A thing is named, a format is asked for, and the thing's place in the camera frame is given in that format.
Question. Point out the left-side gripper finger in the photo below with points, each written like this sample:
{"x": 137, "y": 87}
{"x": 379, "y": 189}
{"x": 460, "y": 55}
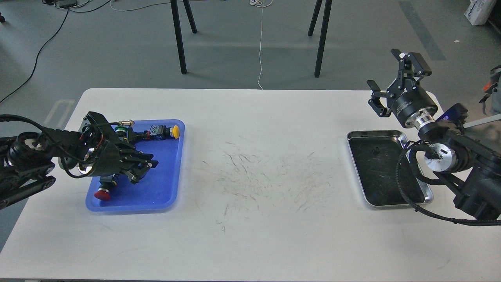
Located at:
{"x": 137, "y": 159}
{"x": 136, "y": 173}

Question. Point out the right-side gripper finger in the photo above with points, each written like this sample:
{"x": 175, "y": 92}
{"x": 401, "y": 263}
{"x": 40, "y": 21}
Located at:
{"x": 375, "y": 102}
{"x": 412, "y": 68}

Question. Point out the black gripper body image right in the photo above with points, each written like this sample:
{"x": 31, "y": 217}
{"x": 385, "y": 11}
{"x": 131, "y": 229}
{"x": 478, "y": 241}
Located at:
{"x": 411, "y": 105}

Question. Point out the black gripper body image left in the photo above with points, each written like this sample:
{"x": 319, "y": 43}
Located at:
{"x": 108, "y": 159}

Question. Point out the black robot arm image left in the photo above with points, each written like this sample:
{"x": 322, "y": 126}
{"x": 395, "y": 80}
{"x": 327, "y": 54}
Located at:
{"x": 26, "y": 159}

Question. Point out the blue plastic tray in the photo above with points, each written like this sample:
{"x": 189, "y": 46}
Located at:
{"x": 158, "y": 189}

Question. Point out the silver metal tray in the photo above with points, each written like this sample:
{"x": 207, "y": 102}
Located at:
{"x": 376, "y": 173}

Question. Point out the black table legs right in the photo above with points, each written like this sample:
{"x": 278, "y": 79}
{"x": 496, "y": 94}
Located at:
{"x": 323, "y": 32}

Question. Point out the red push button switch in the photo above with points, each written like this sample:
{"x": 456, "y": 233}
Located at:
{"x": 107, "y": 184}

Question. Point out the green push button switch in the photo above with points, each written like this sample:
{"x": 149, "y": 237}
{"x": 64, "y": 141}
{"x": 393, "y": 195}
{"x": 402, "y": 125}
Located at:
{"x": 121, "y": 132}

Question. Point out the yellow push button switch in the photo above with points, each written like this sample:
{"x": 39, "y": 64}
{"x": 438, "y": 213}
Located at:
{"x": 155, "y": 132}

